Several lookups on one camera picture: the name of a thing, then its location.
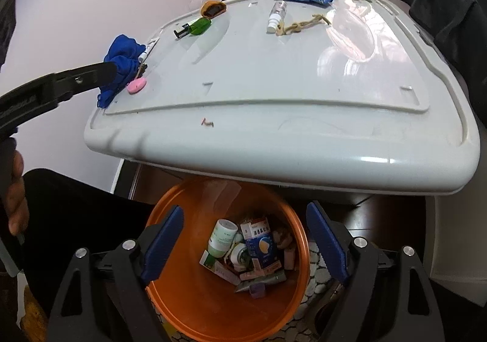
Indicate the blue cloth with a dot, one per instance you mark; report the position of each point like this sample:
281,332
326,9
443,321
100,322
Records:
121,56

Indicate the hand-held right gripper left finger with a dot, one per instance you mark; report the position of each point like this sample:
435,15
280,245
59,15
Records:
161,247

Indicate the clear spray bottle white cap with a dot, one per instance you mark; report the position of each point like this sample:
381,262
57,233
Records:
277,15

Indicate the brown knit pouch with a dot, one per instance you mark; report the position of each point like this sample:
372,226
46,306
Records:
213,9

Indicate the white green bottle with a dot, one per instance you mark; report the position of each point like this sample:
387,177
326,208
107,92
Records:
220,241

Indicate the yellow cloth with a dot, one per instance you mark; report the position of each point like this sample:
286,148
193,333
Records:
32,315

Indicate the small purple box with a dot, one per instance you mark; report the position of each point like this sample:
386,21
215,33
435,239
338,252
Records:
257,291

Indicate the green white tube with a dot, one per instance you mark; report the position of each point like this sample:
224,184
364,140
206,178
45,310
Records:
208,260

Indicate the small pink box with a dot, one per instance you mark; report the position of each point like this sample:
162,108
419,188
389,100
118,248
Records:
290,258

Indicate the orange plastic bin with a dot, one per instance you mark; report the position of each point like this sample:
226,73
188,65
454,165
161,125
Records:
182,296

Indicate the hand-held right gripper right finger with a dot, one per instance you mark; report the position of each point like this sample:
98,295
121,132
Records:
329,243

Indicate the pink oval nail clipper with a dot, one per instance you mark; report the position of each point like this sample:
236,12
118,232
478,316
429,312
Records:
136,86

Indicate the metal keys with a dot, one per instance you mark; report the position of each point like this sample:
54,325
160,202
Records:
143,69

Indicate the blue white medicine box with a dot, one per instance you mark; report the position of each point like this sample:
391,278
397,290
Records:
262,247

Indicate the small white blue tube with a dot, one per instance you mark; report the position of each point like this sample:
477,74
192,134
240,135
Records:
149,48

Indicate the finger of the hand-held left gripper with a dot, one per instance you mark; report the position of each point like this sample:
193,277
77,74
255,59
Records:
87,77

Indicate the small green bottle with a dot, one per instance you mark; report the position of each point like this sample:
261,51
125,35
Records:
201,25

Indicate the person's left hand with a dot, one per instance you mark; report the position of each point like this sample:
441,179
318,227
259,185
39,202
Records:
18,197

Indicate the white tube orange label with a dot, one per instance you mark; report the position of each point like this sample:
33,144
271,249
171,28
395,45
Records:
226,273

